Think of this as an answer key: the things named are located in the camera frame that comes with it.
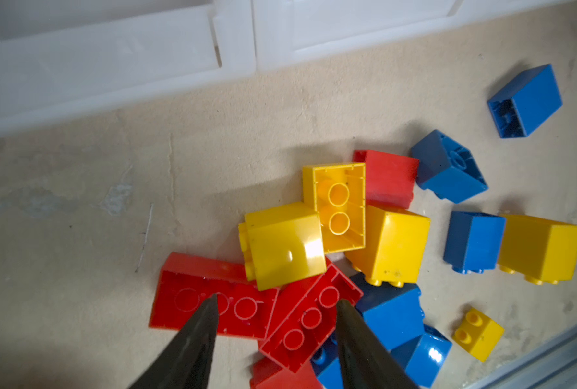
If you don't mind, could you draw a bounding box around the hollow yellow lego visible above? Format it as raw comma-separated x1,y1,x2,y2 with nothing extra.
302,162,366,254

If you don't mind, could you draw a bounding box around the dark blue hollow lego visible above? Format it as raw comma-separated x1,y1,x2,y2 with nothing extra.
411,130,489,204

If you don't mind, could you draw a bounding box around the white middle bin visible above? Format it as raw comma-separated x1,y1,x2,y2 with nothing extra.
252,0,550,71

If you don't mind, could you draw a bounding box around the white left bin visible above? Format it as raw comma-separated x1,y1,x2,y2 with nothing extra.
0,1,256,139

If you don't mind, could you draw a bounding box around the small red lego bottom left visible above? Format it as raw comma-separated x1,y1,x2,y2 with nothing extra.
249,358,323,389

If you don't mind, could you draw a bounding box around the blue lego front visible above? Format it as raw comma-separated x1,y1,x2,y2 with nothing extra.
391,325,452,388

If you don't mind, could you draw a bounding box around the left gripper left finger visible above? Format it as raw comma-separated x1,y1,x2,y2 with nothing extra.
131,295,220,389

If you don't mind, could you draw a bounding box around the small yellow lego front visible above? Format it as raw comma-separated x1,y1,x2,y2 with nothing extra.
453,308,505,363

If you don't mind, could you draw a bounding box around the red square lego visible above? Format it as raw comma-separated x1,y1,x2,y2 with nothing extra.
353,150,420,210

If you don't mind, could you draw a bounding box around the blue lego beside yellow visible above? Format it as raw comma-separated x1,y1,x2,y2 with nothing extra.
443,211,507,274

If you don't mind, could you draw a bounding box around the long red lego brick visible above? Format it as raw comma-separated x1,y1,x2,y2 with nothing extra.
148,251,280,340

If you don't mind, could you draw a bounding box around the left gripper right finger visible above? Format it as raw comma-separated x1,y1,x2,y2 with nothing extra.
335,299,416,389

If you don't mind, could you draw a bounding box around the white bin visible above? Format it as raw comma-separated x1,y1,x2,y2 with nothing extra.
252,0,550,71
0,1,256,139

